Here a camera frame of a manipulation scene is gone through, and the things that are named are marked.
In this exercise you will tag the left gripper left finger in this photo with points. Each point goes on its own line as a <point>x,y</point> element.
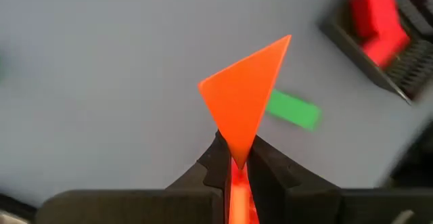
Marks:
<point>152,207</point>

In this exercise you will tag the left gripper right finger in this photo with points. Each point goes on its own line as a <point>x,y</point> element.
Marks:
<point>321,207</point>

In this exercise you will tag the green rectangular block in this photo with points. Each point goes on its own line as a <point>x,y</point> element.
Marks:
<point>294,110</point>

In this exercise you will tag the orange triangular block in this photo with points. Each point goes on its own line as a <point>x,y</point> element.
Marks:
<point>243,99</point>

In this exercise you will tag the red rectangular block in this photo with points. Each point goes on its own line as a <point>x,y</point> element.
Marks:
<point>379,7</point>
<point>389,51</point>

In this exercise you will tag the black plastic basket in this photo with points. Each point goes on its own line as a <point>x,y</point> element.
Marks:
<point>355,55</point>

